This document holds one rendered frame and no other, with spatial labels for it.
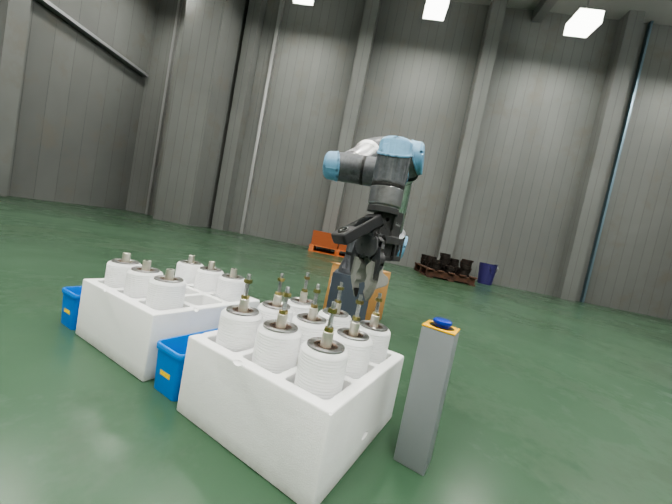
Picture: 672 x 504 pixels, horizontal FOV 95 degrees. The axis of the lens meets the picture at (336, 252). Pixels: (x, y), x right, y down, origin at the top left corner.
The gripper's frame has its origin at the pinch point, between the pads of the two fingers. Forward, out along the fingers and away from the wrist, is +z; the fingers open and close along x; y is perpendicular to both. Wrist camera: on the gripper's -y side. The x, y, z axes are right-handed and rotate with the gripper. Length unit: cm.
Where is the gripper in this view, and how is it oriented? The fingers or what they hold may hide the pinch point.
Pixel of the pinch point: (359, 292)
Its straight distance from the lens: 70.6
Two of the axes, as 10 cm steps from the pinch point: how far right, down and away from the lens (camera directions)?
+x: -5.7, -1.6, 8.0
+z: -1.9, 9.8, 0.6
